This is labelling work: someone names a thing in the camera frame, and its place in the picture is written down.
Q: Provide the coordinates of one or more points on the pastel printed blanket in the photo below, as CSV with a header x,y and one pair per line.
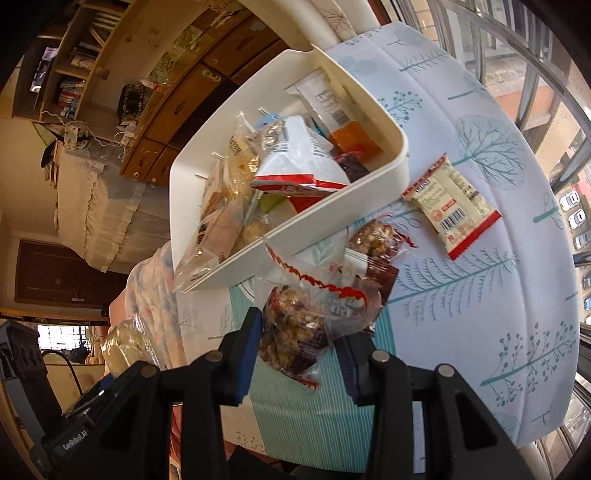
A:
x,y
152,286

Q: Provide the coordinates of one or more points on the white and orange snack packet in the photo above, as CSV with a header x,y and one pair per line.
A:
x,y
323,101

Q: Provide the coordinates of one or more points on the large clear biscuit bag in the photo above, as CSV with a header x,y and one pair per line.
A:
x,y
122,341

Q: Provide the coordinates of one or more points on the dark chair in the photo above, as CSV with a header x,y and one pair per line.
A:
x,y
27,360

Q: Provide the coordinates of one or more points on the wooden desk with drawers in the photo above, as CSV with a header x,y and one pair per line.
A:
x,y
184,106

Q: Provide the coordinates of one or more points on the white plastic bin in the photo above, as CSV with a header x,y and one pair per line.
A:
x,y
323,221

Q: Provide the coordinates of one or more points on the white curtain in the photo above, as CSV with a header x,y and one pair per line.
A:
x,y
323,18

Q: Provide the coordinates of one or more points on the wooden bookshelf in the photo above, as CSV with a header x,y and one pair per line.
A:
x,y
115,37

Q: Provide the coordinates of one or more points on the dark red snack packet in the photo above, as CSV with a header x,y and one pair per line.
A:
x,y
352,166

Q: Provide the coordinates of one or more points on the white printed snack bag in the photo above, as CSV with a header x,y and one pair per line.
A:
x,y
300,152

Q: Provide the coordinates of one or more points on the white power strip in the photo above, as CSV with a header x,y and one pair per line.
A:
x,y
124,134

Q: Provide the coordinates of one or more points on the white floral pouch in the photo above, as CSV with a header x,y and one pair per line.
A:
x,y
76,134

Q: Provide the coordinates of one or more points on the large clear cracker bag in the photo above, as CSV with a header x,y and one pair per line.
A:
x,y
217,226

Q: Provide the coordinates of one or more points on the teal striped placemat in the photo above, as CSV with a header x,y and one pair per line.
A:
x,y
295,415

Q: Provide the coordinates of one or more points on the window with metal grille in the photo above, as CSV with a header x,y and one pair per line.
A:
x,y
526,97

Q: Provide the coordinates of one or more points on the dark brown door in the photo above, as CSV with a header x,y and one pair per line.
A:
x,y
55,277

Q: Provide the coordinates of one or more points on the clear nut cluster packet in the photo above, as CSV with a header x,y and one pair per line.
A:
x,y
376,237
300,323

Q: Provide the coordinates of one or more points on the white lace furniture cover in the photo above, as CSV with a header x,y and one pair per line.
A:
x,y
115,217

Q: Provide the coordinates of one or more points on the black patterned tin box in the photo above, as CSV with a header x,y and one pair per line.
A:
x,y
135,102

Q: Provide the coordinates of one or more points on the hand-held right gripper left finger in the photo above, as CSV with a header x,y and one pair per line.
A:
x,y
249,360

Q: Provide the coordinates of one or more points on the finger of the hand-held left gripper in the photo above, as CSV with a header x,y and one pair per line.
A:
x,y
99,392

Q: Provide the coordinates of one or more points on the tree print tablecloth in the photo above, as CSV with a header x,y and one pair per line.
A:
x,y
485,300

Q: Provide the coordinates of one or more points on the brown chocolate snack packet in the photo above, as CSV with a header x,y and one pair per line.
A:
x,y
381,277

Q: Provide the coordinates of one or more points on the cream red-edged snack packet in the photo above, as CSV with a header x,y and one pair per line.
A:
x,y
450,207

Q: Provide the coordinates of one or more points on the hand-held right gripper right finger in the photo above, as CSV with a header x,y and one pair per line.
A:
x,y
351,369

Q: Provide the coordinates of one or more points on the person's dark clothing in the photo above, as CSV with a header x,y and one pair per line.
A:
x,y
258,466

